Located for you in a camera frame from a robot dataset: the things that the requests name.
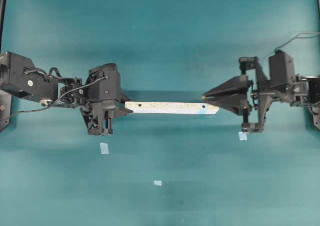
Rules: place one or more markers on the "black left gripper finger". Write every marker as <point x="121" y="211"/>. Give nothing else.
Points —
<point x="123" y="96"/>
<point x="120" y="110"/>

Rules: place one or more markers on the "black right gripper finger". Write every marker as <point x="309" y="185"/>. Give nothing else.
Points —
<point x="237" y="84"/>
<point x="236" y="103"/>

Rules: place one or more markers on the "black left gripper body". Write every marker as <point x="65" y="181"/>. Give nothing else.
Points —
<point x="102" y="99"/>

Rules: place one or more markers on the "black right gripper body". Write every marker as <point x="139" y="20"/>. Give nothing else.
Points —
<point x="279" y="87"/>

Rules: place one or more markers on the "white wooden board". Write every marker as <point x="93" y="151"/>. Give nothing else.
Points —
<point x="171" y="108"/>

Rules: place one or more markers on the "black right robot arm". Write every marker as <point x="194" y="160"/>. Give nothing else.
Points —
<point x="251" y="94"/>

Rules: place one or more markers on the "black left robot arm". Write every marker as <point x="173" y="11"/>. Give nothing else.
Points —
<point x="21" y="78"/>

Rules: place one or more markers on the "blue tape patch right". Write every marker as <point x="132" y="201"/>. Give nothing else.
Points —
<point x="242" y="136"/>

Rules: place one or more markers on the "blue tape patch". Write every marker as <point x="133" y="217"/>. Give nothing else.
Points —
<point x="157" y="182"/>
<point x="104" y="148"/>
<point x="242" y="136"/>

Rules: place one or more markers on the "blue tape patch left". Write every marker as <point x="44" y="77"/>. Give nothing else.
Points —
<point x="104" y="148"/>

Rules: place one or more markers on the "blue tape patch centre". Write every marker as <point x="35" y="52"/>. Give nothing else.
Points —
<point x="157" y="182"/>

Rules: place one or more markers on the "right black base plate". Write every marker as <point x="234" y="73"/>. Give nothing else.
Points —
<point x="316" y="116"/>

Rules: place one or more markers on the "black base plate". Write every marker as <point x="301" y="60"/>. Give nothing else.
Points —
<point x="5" y="109"/>
<point x="316" y="116"/>

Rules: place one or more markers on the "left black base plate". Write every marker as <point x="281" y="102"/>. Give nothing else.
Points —
<point x="5" y="109"/>

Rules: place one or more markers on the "black frame post left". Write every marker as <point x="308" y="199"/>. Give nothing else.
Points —
<point x="2" y="17"/>

